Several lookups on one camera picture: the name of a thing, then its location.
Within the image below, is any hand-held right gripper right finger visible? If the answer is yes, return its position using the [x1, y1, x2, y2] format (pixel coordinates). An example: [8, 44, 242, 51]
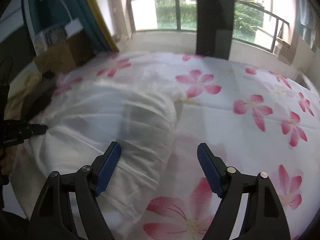
[197, 143, 291, 240]

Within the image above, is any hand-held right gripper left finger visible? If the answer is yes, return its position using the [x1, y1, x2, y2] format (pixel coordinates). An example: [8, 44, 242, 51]
[27, 141, 122, 240]

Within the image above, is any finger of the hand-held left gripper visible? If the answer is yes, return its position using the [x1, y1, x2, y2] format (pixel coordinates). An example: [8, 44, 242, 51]
[25, 124, 48, 136]

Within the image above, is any white hooded jacket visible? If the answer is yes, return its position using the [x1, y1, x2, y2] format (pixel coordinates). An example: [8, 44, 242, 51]
[30, 79, 184, 233]

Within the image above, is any person's left hand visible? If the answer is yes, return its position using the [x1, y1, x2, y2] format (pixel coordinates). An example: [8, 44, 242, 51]
[0, 146, 17, 178]

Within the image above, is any dark cloth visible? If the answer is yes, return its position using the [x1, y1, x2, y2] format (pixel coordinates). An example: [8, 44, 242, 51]
[22, 80, 58, 120]

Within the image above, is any floral bedsheet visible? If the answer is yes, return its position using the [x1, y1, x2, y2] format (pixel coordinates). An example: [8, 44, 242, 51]
[7, 51, 320, 240]

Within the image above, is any beige cloth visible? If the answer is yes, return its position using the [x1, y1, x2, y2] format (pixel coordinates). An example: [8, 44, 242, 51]
[7, 69, 50, 107]

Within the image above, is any brown cardboard box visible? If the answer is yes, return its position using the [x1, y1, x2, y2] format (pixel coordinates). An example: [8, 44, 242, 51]
[34, 34, 95, 75]

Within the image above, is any printed cartoon box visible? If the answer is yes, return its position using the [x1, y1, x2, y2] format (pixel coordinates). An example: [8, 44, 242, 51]
[45, 25, 68, 47]
[34, 34, 48, 56]

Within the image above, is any white desk lamp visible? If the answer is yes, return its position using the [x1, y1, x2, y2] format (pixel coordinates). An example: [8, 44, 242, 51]
[39, 0, 84, 37]

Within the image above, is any teal curtain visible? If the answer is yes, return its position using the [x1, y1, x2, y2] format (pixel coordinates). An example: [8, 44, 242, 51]
[24, 0, 112, 53]

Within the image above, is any yellow curtain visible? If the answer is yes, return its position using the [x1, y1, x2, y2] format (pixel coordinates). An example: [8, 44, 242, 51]
[80, 0, 119, 52]

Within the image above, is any balcony cardboard piece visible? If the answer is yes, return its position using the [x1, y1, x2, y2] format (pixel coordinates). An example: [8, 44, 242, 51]
[274, 31, 303, 64]

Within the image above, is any black window pillar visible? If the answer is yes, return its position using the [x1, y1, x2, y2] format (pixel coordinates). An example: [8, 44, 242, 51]
[196, 0, 235, 60]

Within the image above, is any green hedge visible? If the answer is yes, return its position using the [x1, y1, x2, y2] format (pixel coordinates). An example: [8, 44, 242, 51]
[156, 2, 264, 42]

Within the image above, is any balcony railing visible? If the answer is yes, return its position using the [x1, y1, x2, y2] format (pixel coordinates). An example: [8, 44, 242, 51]
[126, 0, 290, 53]

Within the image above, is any light blue hanging garment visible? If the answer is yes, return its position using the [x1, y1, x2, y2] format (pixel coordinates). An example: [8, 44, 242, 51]
[295, 0, 317, 29]

